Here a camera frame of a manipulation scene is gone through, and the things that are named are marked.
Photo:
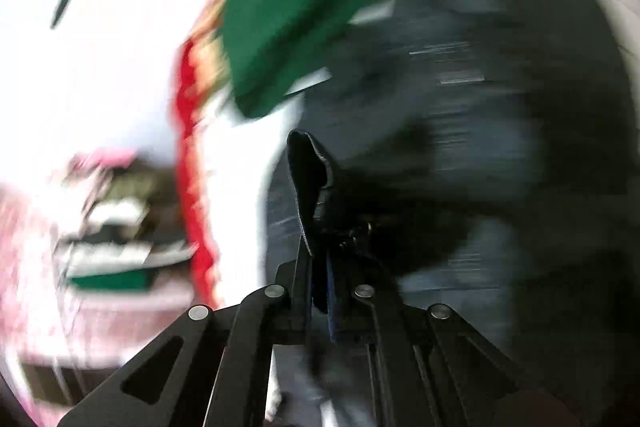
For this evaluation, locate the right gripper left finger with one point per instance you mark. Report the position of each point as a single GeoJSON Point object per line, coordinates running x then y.
{"type": "Point", "coordinates": [208, 368]}

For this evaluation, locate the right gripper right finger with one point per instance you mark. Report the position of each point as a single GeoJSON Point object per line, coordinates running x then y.
{"type": "Point", "coordinates": [430, 367]}

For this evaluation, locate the black leather jacket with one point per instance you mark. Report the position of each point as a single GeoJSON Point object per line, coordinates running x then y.
{"type": "Point", "coordinates": [487, 159]}

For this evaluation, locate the clothes rack with garments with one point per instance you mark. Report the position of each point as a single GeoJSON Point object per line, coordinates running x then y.
{"type": "Point", "coordinates": [93, 267]}

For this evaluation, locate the white patterned square cloth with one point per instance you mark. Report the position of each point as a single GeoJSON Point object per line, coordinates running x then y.
{"type": "Point", "coordinates": [235, 160]}

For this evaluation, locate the red floral blanket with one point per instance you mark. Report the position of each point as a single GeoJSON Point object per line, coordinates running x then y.
{"type": "Point", "coordinates": [197, 75]}

